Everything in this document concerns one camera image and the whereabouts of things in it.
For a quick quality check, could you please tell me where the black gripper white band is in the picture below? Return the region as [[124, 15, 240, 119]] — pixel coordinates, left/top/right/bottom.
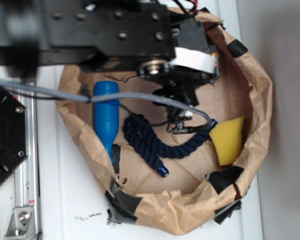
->
[[137, 19, 222, 135]]

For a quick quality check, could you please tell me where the grey sleeved cable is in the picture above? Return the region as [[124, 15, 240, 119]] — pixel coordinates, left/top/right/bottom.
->
[[0, 77, 213, 126]]

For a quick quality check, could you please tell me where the yellow sponge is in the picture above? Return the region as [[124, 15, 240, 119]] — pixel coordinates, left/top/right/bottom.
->
[[209, 116, 245, 167]]

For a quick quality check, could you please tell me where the dark blue twisted rope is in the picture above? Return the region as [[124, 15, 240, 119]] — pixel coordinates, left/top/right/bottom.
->
[[122, 113, 218, 178]]

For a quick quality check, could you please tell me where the brown paper bag basket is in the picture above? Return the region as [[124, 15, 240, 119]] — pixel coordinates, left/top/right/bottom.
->
[[56, 10, 273, 236]]

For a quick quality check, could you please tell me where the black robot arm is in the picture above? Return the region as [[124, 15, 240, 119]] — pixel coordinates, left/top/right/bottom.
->
[[0, 0, 219, 133]]

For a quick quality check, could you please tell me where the aluminium extrusion rail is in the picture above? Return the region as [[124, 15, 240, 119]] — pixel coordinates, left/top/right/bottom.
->
[[12, 88, 42, 240]]

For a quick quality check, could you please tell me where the metal corner bracket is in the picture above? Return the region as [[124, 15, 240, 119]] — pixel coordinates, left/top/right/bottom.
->
[[4, 206, 41, 240]]

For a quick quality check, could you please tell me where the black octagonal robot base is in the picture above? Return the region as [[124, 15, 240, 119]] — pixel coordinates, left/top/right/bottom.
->
[[0, 87, 27, 186]]

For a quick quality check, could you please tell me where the blue plastic bottle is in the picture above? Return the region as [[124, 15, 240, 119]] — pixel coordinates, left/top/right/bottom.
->
[[93, 81, 120, 163]]

